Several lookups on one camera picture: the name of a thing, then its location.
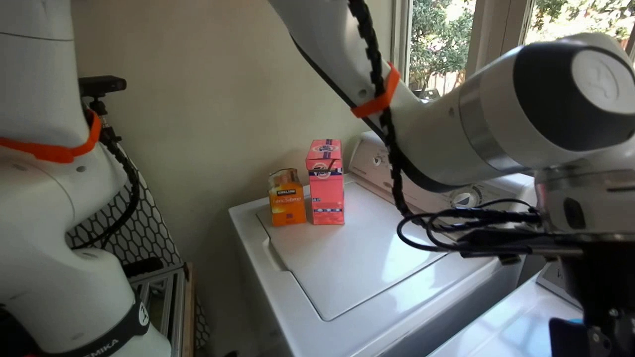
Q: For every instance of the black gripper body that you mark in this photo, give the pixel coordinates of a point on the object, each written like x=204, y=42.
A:
x=591, y=219

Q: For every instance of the blue plastic bowl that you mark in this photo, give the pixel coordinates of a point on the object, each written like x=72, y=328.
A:
x=568, y=338

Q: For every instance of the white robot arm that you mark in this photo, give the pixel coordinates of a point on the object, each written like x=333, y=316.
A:
x=560, y=110

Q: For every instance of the white Whirlpool dryer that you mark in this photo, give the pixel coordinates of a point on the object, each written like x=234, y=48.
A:
x=516, y=326

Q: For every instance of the white washing machine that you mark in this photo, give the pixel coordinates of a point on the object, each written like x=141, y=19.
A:
x=359, y=288

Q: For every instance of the white framed window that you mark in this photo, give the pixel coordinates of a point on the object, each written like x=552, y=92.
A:
x=437, y=44

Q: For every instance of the pink Tide detergent box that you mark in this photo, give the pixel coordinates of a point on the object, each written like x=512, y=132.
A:
x=324, y=165

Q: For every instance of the orange small detergent box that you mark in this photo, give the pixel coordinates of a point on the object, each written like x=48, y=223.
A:
x=286, y=199

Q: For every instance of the black hexagon mesh panel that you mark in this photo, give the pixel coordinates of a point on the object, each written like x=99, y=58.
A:
x=129, y=227

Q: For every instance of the black camera on stand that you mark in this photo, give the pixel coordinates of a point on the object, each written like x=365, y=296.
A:
x=91, y=92

